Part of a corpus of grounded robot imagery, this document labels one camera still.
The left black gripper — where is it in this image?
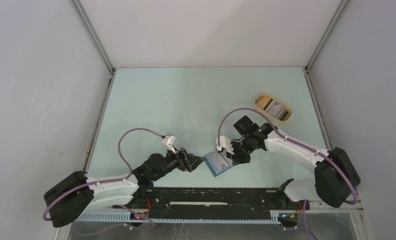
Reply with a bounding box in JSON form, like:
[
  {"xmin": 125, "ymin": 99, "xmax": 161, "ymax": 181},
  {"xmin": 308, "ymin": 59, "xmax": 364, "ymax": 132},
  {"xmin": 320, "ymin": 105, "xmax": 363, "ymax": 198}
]
[{"xmin": 152, "ymin": 144, "xmax": 204, "ymax": 181}]

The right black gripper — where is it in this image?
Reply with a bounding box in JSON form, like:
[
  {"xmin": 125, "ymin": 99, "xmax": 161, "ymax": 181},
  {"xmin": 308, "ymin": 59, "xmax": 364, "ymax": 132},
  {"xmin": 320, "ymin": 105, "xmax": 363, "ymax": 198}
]
[{"xmin": 226, "ymin": 136, "xmax": 255, "ymax": 166}]

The blue card holder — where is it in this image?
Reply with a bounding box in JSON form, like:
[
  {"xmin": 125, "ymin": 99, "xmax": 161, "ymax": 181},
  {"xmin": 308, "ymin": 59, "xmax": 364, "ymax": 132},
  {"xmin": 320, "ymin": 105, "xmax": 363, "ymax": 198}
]
[{"xmin": 204, "ymin": 150, "xmax": 234, "ymax": 178}]

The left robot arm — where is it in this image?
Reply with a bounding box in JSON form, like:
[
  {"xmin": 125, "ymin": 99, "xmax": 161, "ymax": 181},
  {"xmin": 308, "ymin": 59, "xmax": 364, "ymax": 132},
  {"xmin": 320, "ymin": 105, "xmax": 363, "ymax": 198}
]
[{"xmin": 43, "ymin": 148, "xmax": 204, "ymax": 228}]

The white card in tray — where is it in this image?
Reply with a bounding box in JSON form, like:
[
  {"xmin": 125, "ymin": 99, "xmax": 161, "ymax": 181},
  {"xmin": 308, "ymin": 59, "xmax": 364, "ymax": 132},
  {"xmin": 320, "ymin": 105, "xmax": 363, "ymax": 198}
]
[{"xmin": 267, "ymin": 101, "xmax": 283, "ymax": 117}]

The beige oval tray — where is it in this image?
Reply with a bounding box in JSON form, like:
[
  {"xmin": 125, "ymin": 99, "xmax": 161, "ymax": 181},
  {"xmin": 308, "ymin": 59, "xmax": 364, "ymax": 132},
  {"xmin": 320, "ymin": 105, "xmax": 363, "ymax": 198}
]
[{"xmin": 254, "ymin": 93, "xmax": 292, "ymax": 124}]

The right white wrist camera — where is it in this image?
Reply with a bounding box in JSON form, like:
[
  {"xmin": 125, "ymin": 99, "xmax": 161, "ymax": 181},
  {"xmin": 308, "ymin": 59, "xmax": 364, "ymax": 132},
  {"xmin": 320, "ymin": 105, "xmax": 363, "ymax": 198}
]
[{"xmin": 215, "ymin": 135, "xmax": 234, "ymax": 155}]

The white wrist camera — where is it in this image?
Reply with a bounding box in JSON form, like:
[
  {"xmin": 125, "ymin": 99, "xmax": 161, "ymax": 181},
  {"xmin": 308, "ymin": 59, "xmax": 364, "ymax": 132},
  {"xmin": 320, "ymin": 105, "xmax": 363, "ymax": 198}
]
[
  {"xmin": 162, "ymin": 133, "xmax": 178, "ymax": 154},
  {"xmin": 215, "ymin": 135, "xmax": 234, "ymax": 155}
]

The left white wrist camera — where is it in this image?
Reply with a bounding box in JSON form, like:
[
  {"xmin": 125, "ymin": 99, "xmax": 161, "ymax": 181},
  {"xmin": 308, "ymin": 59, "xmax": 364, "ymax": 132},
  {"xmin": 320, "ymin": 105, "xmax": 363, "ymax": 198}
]
[{"xmin": 162, "ymin": 133, "xmax": 178, "ymax": 154}]

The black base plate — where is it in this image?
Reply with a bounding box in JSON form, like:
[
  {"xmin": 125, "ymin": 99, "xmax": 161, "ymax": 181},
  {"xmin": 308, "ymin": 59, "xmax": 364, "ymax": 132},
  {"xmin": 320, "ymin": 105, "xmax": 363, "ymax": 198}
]
[{"xmin": 126, "ymin": 187, "xmax": 310, "ymax": 220}]

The grey cable duct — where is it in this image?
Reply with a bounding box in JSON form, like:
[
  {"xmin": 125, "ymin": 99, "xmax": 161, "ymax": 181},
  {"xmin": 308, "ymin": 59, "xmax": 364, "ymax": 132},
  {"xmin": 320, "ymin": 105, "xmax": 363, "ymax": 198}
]
[{"xmin": 76, "ymin": 211, "xmax": 280, "ymax": 224}]

